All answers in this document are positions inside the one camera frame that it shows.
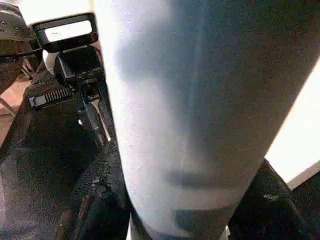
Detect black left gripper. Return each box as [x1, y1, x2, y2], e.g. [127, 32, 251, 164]
[23, 46, 113, 151]

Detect white plastic table top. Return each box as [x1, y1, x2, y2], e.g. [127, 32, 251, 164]
[263, 58, 320, 191]

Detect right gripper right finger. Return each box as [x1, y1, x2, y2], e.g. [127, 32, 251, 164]
[226, 158, 311, 240]

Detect white plastic table leg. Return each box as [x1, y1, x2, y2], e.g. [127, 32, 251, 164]
[92, 0, 320, 240]

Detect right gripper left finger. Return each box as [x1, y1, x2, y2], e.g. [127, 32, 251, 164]
[53, 139, 136, 240]

